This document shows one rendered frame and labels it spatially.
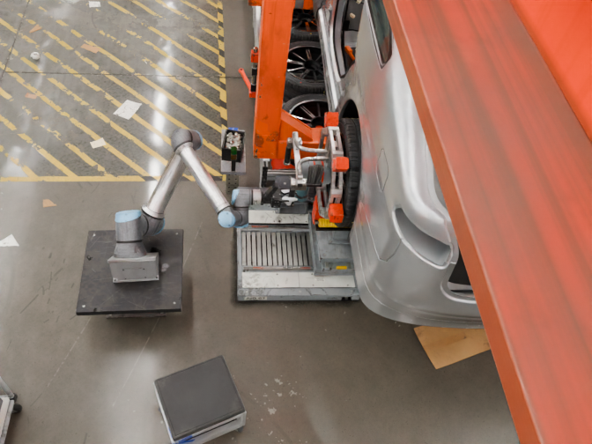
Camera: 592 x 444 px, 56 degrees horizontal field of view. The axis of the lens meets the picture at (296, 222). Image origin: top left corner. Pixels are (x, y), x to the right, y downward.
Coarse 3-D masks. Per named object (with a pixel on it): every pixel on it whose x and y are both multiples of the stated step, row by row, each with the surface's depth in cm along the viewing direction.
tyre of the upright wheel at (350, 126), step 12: (348, 120) 324; (348, 132) 312; (360, 132) 313; (348, 144) 309; (360, 144) 308; (348, 156) 307; (360, 156) 306; (360, 168) 306; (348, 180) 307; (348, 192) 308; (348, 204) 312; (348, 216) 318
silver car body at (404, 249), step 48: (336, 0) 387; (336, 48) 400; (384, 48) 271; (336, 96) 373; (384, 96) 259; (384, 144) 252; (384, 192) 251; (432, 192) 226; (384, 240) 251; (432, 240) 240; (384, 288) 264; (432, 288) 245
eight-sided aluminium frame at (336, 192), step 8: (328, 128) 322; (336, 128) 322; (328, 136) 344; (336, 136) 321; (320, 144) 350; (336, 152) 309; (320, 160) 358; (320, 192) 357; (336, 192) 311; (320, 200) 353; (328, 200) 321; (336, 200) 319; (320, 208) 349; (328, 208) 321; (328, 216) 326
